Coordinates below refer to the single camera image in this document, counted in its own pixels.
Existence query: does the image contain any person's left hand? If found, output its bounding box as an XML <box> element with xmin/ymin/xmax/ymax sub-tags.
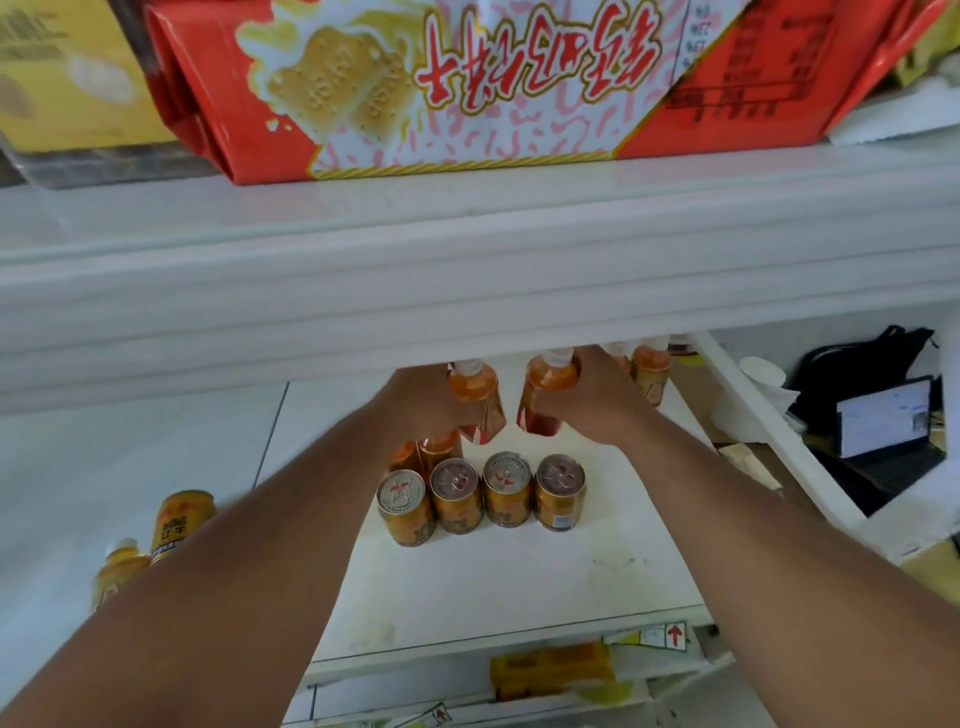
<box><xmin>372</xmin><ymin>363</ymin><xmax>483</xmax><ymax>453</ymax></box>

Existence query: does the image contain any black bag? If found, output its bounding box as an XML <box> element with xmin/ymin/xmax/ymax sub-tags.
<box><xmin>789</xmin><ymin>324</ymin><xmax>948</xmax><ymax>517</ymax></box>

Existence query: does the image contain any yellow snack packet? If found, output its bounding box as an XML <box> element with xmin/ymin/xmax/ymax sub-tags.
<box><xmin>489</xmin><ymin>642</ymin><xmax>618</xmax><ymax>702</ymax></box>

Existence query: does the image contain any gold drink can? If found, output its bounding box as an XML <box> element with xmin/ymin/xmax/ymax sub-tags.
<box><xmin>533</xmin><ymin>453</ymin><xmax>588</xmax><ymax>534</ymax></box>
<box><xmin>429</xmin><ymin>457</ymin><xmax>485</xmax><ymax>536</ymax></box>
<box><xmin>150</xmin><ymin>489</ymin><xmax>217</xmax><ymax>565</ymax></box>
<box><xmin>375</xmin><ymin>468</ymin><xmax>438</xmax><ymax>548</ymax></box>
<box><xmin>481</xmin><ymin>450</ymin><xmax>534</xmax><ymax>529</ymax></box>

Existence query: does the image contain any white tablet screen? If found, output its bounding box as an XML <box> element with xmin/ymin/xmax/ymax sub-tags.
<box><xmin>836</xmin><ymin>377</ymin><xmax>935</xmax><ymax>460</ymax></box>

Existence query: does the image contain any red biscuit box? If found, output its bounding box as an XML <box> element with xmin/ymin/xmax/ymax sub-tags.
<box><xmin>142</xmin><ymin>0</ymin><xmax>952</xmax><ymax>186</ymax></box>

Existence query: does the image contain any white shelf unit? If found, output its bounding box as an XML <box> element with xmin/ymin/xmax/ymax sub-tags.
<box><xmin>0</xmin><ymin>75</ymin><xmax>960</xmax><ymax>728</ymax></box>

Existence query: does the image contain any white foam sheet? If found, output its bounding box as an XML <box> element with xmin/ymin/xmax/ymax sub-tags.
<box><xmin>825</xmin><ymin>75</ymin><xmax>960</xmax><ymax>147</ymax></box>

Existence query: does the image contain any yellow cardboard box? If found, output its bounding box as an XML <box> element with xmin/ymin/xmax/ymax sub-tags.
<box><xmin>0</xmin><ymin>0</ymin><xmax>177</xmax><ymax>155</ymax></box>

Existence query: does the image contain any red arrow label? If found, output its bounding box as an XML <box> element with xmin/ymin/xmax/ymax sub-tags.
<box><xmin>603</xmin><ymin>621</ymin><xmax>690</xmax><ymax>653</ymax></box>

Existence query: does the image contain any person's left forearm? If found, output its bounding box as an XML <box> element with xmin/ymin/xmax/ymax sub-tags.
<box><xmin>0</xmin><ymin>401</ymin><xmax>404</xmax><ymax>728</ymax></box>

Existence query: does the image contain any person's right forearm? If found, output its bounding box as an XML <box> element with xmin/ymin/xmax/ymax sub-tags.
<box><xmin>616</xmin><ymin>411</ymin><xmax>960</xmax><ymax>728</ymax></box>

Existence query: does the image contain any white paper cup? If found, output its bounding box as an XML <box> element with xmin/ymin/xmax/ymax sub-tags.
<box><xmin>711</xmin><ymin>355</ymin><xmax>802</xmax><ymax>444</ymax></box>

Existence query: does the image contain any person's right hand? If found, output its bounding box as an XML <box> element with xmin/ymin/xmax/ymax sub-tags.
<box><xmin>534</xmin><ymin>344</ymin><xmax>663</xmax><ymax>450</ymax></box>

